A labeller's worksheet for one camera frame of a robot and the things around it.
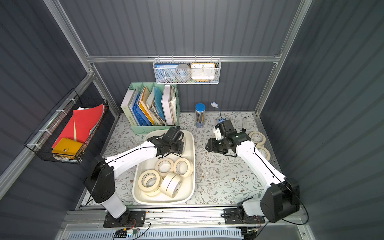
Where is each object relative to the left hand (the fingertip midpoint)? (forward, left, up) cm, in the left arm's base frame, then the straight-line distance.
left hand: (179, 145), depth 87 cm
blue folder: (+20, +27, +3) cm, 33 cm away
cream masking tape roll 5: (-24, +13, -10) cm, 29 cm away
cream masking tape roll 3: (-17, +17, -9) cm, 26 cm away
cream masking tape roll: (-8, +10, -12) cm, 17 cm away
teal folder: (+31, +15, +12) cm, 36 cm away
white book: (+19, +33, +13) cm, 40 cm away
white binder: (+23, +9, +10) cm, 26 cm away
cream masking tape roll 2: (-9, -2, -11) cm, 14 cm away
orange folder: (+33, +25, +12) cm, 43 cm away
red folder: (+3, +48, +18) cm, 52 cm away
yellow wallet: (-12, +47, +18) cm, 52 cm away
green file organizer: (+24, +18, +9) cm, 31 cm away
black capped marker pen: (+28, -48, -12) cm, 57 cm away
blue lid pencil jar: (+23, -13, +2) cm, 26 cm away
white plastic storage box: (-23, -4, -13) cm, 27 cm away
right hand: (-4, -19, +5) cm, 20 cm away
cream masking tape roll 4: (-22, +3, -2) cm, 23 cm away
